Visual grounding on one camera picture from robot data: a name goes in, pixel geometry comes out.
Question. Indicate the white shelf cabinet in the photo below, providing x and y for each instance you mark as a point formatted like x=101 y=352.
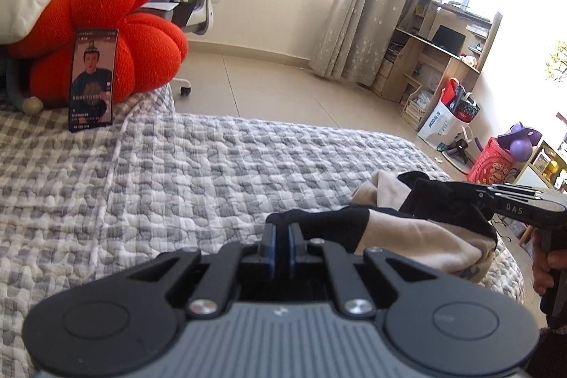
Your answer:
x=531 y=178

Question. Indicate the wooden desk with shelves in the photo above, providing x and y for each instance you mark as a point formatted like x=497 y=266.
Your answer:
x=416 y=41

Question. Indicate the red printed bucket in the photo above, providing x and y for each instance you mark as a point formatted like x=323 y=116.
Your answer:
x=491 y=163

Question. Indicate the grey star curtain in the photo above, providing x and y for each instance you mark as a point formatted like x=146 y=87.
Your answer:
x=367 y=6

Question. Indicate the grey checked quilt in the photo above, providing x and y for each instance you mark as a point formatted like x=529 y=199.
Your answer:
x=177 y=183

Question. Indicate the black floor stand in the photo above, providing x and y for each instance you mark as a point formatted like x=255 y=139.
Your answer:
x=458 y=152

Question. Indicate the white paper sheet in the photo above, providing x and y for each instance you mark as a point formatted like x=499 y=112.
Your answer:
x=159 y=6

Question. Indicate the person's right hand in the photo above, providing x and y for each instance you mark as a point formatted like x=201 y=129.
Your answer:
x=541 y=271

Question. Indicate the white shopping bag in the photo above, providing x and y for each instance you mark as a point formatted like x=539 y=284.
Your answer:
x=438 y=128

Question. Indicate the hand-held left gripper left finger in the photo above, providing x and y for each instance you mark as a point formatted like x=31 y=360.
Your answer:
x=270 y=249

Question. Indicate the purple toy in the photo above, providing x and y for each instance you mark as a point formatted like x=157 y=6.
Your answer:
x=520 y=147

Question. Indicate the dark patterned bag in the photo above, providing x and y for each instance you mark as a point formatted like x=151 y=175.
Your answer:
x=468 y=110

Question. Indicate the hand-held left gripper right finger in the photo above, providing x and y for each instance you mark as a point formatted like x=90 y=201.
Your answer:
x=293 y=249

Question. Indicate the blue plush toy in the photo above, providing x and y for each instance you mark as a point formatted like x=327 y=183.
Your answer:
x=33 y=105

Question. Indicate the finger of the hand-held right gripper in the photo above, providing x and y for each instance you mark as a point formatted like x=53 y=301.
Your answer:
x=509 y=194

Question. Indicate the potted plant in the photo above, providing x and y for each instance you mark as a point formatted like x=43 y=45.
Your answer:
x=559 y=63

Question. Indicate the small wooden rack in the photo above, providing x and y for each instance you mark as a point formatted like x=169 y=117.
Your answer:
x=416 y=108

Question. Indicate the black smartphone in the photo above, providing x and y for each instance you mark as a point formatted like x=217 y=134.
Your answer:
x=93 y=85

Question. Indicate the black laptop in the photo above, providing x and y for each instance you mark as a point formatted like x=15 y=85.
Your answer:
x=448 y=40

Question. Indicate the red pumpkin cushion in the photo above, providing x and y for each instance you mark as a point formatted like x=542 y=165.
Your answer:
x=141 y=46

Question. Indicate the yellow figurine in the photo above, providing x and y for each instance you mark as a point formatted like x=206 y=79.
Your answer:
x=551 y=169

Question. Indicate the cream shirt with black sleeves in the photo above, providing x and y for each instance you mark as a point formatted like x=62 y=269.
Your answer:
x=421 y=245

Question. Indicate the red bag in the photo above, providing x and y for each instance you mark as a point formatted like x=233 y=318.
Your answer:
x=452 y=94

